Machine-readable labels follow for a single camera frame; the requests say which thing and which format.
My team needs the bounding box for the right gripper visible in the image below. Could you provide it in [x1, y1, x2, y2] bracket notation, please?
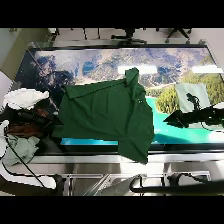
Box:
[181, 109, 214, 128]

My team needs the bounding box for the pale green garment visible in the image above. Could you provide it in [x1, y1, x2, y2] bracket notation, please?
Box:
[174, 82, 212, 113]

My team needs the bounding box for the black office chair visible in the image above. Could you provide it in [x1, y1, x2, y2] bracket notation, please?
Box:
[110, 28, 148, 45]
[165, 28, 194, 44]

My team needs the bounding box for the dark green polo shirt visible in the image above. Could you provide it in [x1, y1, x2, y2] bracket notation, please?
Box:
[51, 67, 156, 165]

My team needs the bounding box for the black garment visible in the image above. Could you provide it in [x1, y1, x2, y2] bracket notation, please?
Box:
[0, 99, 65, 136]

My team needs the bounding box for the brown garment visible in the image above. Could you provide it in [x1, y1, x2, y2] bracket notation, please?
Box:
[5, 120, 47, 138]

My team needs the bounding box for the white garment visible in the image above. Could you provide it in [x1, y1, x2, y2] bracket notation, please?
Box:
[2, 87, 51, 111]

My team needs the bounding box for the grey green garment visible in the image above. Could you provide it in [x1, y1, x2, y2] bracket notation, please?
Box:
[2, 134, 41, 167]

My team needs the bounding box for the silver frame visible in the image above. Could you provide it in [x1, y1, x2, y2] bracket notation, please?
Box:
[0, 151, 224, 197]

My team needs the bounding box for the black cable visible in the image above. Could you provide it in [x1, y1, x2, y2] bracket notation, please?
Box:
[3, 134, 48, 189]

